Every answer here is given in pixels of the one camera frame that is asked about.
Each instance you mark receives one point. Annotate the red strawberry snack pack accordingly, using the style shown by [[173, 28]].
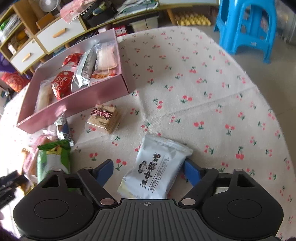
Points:
[[61, 85]]

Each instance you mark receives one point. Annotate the green chips snack pack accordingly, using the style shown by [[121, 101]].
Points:
[[53, 156]]

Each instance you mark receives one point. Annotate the orange white cookie pack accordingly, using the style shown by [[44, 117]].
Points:
[[100, 75]]

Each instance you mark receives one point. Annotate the blue plastic stool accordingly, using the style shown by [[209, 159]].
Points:
[[248, 24]]

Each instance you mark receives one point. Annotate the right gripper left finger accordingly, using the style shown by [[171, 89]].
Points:
[[93, 180]]

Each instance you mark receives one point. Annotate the clear rice cracker pack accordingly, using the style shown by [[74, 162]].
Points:
[[45, 95]]

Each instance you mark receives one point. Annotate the cherry print tablecloth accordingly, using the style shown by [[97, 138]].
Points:
[[183, 87]]

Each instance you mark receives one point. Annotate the long white snack bar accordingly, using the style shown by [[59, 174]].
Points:
[[84, 70]]

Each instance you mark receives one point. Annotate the red drum toy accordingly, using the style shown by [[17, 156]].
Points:
[[15, 81]]

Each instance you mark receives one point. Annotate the pink cardboard box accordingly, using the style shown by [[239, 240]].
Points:
[[81, 96]]

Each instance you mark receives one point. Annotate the yellow egg tray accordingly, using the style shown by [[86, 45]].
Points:
[[191, 19]]

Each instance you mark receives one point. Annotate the white monkey biscuit pack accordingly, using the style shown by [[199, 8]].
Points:
[[157, 165]]

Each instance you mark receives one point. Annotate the brown cracker pack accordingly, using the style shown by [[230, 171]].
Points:
[[104, 118]]

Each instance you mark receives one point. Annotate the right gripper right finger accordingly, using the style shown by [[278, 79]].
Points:
[[202, 181]]

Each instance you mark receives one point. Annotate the silver truffle chocolate pack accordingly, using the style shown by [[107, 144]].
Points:
[[63, 130]]

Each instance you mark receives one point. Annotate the small white fan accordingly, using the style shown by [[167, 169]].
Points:
[[48, 5]]

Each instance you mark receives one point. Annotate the wooden tv cabinet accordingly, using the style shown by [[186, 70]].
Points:
[[59, 33]]

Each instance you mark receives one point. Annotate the pink cherry cloth cover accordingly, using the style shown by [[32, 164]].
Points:
[[74, 9]]

